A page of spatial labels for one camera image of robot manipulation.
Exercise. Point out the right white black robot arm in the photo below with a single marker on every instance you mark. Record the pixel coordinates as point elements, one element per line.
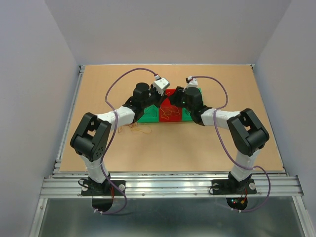
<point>247,132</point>

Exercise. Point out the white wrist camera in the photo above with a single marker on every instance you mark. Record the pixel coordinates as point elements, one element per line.
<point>191,82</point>
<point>160,84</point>

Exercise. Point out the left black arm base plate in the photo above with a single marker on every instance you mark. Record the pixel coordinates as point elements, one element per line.
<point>116,187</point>

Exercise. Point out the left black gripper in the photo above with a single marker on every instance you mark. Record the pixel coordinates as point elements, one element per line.
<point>160,98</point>

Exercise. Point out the green plastic bin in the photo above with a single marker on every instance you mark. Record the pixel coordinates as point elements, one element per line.
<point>151,115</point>
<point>190,116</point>

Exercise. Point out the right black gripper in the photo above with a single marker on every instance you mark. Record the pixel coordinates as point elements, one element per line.
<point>175,96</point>

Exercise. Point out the red plastic bin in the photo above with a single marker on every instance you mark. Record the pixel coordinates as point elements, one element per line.
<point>169,113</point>

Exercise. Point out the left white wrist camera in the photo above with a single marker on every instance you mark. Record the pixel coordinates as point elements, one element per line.
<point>160,84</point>

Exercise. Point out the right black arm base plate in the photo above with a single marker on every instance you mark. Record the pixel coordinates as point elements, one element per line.
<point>230,187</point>

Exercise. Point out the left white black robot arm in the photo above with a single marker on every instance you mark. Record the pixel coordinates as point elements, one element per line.
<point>91,137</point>

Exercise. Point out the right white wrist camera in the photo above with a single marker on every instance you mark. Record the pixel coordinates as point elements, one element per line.
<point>191,82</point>

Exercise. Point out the aluminium mounting rail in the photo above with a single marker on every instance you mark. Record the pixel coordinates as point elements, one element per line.
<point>171,185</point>

